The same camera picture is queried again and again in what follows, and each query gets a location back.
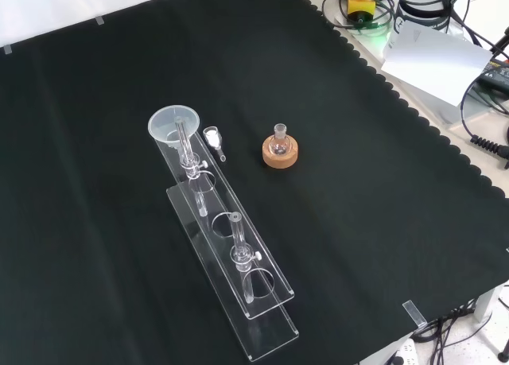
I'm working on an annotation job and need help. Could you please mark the translucent plastic funnel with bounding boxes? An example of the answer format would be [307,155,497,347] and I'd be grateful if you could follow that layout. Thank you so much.
[147,105,201,150]

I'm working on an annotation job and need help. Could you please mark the glass weighing funnel with powder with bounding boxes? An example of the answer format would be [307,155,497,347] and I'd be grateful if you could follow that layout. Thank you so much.
[202,126,228,162]

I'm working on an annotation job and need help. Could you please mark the clear acrylic funnel stand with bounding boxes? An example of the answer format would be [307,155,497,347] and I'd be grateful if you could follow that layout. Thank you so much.
[152,117,300,361]

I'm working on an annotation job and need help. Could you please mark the small glass round-bottom flask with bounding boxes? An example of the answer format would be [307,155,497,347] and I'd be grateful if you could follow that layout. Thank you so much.
[268,122,293,157]

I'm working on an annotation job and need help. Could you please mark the black bench cloth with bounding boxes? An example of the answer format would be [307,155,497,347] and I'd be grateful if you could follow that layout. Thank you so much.
[0,0,509,365]

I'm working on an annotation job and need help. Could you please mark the yellow emergency stop button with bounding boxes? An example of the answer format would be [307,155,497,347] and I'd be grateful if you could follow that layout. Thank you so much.
[346,0,377,25]

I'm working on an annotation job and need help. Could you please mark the pale board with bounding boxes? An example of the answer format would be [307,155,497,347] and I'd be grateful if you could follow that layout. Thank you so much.
[380,21,494,106]

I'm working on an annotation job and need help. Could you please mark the white power strip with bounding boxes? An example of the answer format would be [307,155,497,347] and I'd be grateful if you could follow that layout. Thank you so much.
[383,338,421,365]

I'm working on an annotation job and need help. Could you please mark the black power adapter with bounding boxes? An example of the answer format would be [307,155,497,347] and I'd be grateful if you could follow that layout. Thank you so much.
[478,57,509,92]

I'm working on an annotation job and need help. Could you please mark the white table leg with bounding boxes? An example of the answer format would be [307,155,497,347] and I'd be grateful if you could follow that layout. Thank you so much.
[474,284,504,323]

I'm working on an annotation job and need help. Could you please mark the black tripod leg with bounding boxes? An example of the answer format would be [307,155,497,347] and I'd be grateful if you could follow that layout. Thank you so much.
[492,25,509,60]

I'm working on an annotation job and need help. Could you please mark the cork flask ring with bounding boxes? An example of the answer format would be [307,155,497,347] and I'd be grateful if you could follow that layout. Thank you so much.
[262,136,299,169]

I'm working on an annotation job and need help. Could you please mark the black cable loop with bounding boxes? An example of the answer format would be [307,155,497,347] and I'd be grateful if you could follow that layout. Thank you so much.
[321,0,352,25]

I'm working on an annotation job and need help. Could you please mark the black coiled cable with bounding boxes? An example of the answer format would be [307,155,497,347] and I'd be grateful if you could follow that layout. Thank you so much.
[460,73,509,160]

